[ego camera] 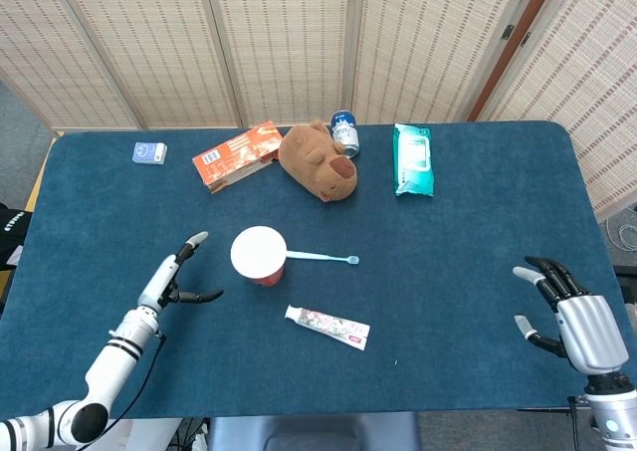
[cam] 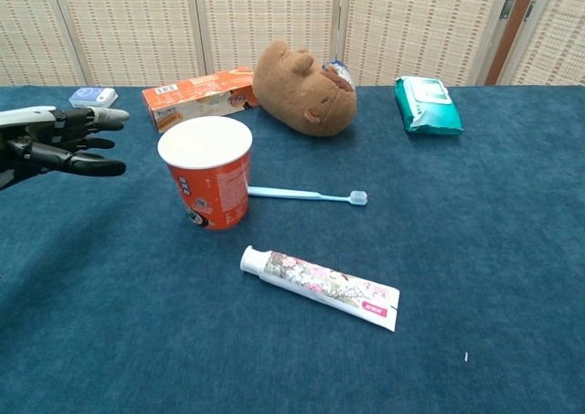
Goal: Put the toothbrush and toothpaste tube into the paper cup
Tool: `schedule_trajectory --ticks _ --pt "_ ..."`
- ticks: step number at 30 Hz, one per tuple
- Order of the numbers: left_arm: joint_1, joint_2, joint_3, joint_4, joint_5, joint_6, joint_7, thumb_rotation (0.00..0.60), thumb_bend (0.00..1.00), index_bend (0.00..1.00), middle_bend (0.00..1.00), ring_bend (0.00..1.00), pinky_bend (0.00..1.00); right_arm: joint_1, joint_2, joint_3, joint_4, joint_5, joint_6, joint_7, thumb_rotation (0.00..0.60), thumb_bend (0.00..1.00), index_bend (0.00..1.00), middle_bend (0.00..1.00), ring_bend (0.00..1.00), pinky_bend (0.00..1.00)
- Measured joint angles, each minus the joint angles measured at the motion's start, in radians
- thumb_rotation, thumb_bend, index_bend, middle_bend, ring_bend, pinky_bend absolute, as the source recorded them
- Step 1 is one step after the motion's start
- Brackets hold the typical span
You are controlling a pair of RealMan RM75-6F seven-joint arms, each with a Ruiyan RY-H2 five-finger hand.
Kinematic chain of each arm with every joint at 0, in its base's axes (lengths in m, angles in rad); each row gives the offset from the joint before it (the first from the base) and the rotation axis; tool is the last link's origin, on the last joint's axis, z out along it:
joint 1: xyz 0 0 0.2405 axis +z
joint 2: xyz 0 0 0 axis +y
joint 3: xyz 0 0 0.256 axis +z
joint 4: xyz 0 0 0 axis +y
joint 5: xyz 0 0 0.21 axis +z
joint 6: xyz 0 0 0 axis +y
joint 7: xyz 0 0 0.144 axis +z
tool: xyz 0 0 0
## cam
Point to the black metal hinge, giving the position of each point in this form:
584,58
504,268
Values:
529,11
506,8

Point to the brown wooden post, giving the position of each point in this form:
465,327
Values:
507,35

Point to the orange biscuit carton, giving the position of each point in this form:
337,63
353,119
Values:
196,98

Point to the woven folding screen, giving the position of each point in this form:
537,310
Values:
557,44
137,21

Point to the orange paper noodle cup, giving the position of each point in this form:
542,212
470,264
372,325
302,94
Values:
219,190

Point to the floral white toothpaste tube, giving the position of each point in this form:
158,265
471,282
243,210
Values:
320,283

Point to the blue table cloth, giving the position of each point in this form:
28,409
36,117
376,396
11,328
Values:
91,318

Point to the green wet wipes pack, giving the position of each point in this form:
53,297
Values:
429,112

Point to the small blue white box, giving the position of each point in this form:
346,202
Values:
91,98

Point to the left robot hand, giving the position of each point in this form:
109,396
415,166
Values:
41,153

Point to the light blue toothbrush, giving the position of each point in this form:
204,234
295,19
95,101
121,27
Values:
297,194

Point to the brown capybara plush toy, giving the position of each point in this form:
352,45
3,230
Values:
297,94

